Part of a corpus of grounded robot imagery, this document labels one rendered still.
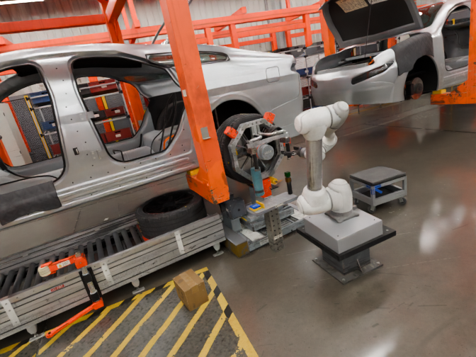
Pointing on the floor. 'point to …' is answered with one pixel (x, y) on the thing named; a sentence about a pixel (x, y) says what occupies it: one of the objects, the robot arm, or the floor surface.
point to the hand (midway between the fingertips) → (288, 150)
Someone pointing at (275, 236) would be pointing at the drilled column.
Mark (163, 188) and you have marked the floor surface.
